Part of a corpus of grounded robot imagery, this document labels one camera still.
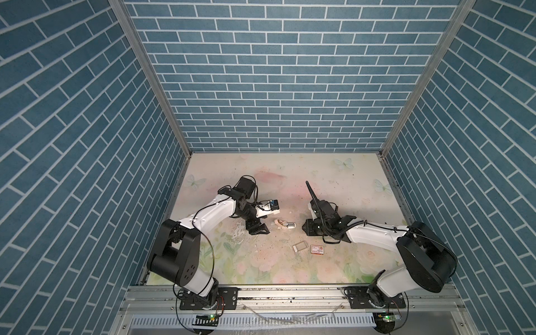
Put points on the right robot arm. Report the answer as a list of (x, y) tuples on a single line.
[(426, 262)]

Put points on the red staple box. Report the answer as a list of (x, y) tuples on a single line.
[(317, 250)]

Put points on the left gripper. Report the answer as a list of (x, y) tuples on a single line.
[(256, 227)]

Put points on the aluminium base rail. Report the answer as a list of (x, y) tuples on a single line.
[(279, 299)]

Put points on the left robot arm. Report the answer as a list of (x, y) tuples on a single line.
[(175, 254)]

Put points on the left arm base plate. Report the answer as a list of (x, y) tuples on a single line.
[(225, 296)]

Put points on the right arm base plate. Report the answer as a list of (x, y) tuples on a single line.
[(362, 297)]

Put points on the pink white mini stapler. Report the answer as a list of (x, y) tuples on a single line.
[(285, 224)]

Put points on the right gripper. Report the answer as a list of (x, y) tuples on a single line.
[(308, 229)]

